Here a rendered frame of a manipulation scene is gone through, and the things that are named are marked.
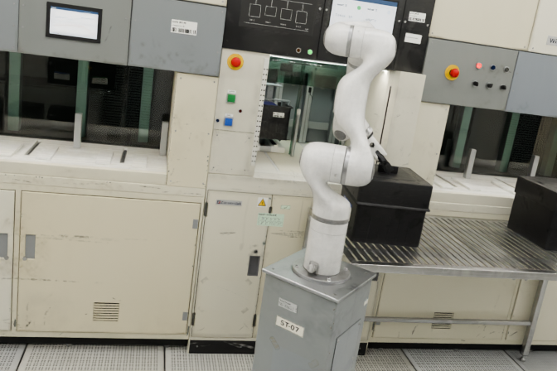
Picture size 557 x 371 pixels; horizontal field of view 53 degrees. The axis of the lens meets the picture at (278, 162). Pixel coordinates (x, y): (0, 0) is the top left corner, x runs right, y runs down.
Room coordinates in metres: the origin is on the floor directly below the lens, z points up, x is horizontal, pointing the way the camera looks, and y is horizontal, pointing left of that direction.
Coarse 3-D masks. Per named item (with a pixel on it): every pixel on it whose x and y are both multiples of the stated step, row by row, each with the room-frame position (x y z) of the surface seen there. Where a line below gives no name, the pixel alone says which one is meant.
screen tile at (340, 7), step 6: (336, 6) 2.41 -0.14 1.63; (342, 6) 2.42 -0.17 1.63; (348, 6) 2.42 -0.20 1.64; (354, 6) 2.43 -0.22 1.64; (342, 12) 2.42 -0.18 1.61; (348, 12) 2.42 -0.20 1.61; (354, 12) 2.43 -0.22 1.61; (360, 12) 2.44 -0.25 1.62; (336, 18) 2.41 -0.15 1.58; (342, 18) 2.42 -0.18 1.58; (354, 18) 2.43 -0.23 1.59; (360, 18) 2.44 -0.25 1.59
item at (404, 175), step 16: (384, 176) 2.10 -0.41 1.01; (400, 176) 2.14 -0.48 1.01; (416, 176) 2.19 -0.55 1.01; (352, 192) 2.10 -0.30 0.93; (368, 192) 2.03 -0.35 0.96; (384, 192) 2.04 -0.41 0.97; (400, 192) 2.04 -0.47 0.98; (416, 192) 2.05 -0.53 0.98; (400, 208) 2.04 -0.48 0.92; (416, 208) 2.05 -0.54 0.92
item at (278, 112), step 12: (276, 84) 2.99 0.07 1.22; (264, 108) 2.88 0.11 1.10; (276, 108) 2.90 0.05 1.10; (288, 108) 2.91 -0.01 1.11; (264, 120) 2.89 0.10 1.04; (276, 120) 2.90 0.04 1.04; (288, 120) 2.92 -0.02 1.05; (264, 132) 2.89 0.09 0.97; (276, 132) 2.90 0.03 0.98; (276, 144) 2.91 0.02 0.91
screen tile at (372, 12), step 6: (366, 6) 2.44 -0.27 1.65; (372, 6) 2.45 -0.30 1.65; (366, 12) 2.44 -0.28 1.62; (372, 12) 2.45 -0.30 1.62; (378, 12) 2.45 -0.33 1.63; (384, 12) 2.46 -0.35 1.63; (384, 18) 2.46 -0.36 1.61; (390, 18) 2.47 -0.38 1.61; (372, 24) 2.45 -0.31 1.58; (378, 24) 2.46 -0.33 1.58; (384, 24) 2.46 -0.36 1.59; (390, 24) 2.47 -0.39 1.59
